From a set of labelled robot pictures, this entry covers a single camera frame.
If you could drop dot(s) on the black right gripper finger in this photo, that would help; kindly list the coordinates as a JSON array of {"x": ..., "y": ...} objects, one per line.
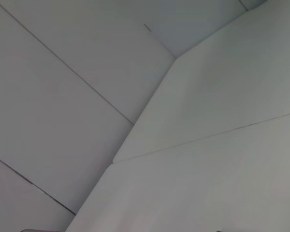
[{"x": 43, "y": 230}]

